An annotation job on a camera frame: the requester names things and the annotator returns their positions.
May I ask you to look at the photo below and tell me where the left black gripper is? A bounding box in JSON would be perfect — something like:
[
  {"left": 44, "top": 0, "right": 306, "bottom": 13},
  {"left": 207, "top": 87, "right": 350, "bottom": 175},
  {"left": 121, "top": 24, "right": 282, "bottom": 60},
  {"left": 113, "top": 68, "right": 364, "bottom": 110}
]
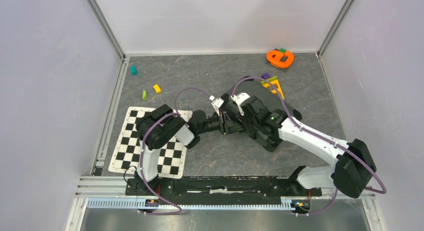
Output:
[{"left": 197, "top": 108, "right": 244, "bottom": 135}]

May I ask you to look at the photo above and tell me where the black poker carrying case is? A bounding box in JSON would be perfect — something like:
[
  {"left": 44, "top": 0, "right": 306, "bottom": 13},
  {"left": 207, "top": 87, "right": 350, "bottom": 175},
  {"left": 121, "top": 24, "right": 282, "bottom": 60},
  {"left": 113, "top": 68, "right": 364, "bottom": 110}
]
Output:
[{"left": 220, "top": 77, "right": 303, "bottom": 153}]

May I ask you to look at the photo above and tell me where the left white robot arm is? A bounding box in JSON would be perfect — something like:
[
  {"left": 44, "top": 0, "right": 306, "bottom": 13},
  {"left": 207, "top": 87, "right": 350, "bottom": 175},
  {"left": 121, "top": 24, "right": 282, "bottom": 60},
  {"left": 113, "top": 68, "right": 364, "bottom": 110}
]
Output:
[{"left": 136, "top": 96, "right": 224, "bottom": 195}]

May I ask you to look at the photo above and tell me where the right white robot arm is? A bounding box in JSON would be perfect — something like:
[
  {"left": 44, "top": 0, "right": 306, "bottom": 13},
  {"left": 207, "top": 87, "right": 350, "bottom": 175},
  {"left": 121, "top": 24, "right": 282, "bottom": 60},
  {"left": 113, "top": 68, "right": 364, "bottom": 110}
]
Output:
[{"left": 230, "top": 92, "right": 377, "bottom": 198}]

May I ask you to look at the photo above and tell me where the yellow triangle toy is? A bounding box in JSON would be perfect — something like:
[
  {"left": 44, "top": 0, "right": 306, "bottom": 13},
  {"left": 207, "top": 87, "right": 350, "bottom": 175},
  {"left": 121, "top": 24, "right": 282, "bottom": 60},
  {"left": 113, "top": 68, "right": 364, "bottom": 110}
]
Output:
[{"left": 261, "top": 76, "right": 285, "bottom": 99}]

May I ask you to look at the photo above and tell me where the purple toy block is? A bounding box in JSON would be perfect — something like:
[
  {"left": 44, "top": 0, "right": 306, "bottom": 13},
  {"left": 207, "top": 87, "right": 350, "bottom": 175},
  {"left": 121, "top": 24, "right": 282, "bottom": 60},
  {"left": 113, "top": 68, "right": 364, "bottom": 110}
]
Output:
[{"left": 261, "top": 73, "right": 271, "bottom": 80}]

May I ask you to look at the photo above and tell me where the black white chessboard mat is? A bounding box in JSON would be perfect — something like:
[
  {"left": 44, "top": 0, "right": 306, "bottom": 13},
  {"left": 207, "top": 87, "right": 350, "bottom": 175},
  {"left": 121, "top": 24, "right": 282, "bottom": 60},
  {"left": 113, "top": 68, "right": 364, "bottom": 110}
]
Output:
[{"left": 108, "top": 106, "right": 187, "bottom": 179}]

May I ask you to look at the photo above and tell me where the orange toy track piece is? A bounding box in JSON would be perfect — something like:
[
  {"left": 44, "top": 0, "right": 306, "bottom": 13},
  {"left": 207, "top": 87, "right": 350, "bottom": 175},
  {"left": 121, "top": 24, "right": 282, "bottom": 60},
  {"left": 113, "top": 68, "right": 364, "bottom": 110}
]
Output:
[{"left": 266, "top": 48, "right": 295, "bottom": 69}]

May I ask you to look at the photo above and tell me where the yellow toy block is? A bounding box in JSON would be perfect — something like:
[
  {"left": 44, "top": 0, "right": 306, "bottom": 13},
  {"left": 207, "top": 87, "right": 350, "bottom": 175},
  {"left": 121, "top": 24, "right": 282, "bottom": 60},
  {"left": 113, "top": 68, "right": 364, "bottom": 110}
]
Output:
[{"left": 153, "top": 84, "right": 162, "bottom": 94}]

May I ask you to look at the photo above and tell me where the green half-round block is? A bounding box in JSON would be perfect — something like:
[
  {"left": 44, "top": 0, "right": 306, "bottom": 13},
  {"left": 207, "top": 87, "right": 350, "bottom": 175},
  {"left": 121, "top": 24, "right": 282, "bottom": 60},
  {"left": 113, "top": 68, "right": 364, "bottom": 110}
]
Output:
[{"left": 142, "top": 90, "right": 148, "bottom": 101}]

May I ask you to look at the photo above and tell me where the teal toy block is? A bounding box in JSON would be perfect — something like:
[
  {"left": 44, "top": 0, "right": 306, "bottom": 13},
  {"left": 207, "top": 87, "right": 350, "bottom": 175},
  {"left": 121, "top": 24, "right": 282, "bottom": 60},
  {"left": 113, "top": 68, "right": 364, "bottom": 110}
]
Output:
[{"left": 130, "top": 65, "right": 138, "bottom": 76}]

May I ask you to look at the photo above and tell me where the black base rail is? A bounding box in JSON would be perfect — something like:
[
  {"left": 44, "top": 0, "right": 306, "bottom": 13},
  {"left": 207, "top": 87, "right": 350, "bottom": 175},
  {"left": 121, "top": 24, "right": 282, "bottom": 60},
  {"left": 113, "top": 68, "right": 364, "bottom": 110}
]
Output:
[{"left": 125, "top": 176, "right": 322, "bottom": 213}]

